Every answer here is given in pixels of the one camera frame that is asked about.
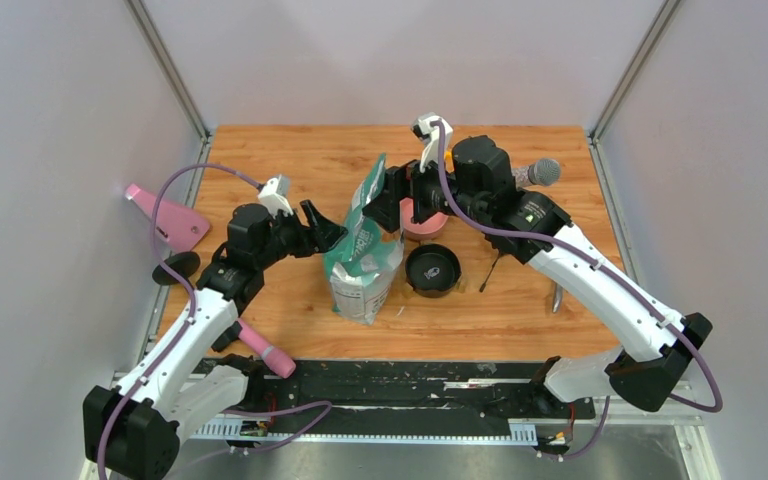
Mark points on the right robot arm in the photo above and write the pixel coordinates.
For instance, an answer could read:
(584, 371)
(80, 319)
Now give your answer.
(657, 343)

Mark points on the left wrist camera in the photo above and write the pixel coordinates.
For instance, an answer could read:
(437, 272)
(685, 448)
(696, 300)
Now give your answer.
(273, 196)

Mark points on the silver metal scoop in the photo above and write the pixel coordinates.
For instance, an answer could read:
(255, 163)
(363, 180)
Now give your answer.
(557, 299)

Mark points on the black pet bowl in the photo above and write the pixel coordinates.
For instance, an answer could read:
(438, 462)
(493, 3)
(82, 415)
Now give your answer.
(432, 270)

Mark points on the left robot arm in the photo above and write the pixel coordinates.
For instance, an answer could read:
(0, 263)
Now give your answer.
(137, 427)

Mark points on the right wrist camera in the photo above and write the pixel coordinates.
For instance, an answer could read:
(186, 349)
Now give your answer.
(435, 133)

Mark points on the green dog food bag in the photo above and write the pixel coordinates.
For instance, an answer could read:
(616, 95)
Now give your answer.
(361, 268)

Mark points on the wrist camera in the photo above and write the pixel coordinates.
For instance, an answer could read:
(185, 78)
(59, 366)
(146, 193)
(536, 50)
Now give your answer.
(273, 196)
(435, 133)

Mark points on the glitter silver microphone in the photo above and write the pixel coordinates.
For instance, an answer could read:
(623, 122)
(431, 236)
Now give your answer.
(544, 172)

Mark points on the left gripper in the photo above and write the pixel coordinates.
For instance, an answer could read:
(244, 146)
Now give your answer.
(322, 235)

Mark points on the black mounting rail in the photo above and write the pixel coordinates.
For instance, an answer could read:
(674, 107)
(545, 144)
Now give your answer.
(399, 401)

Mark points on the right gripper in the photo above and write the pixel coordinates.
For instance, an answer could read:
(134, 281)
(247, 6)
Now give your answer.
(384, 210)

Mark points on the pink pet bowl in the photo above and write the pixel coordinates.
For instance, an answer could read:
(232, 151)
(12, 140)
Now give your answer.
(427, 230)

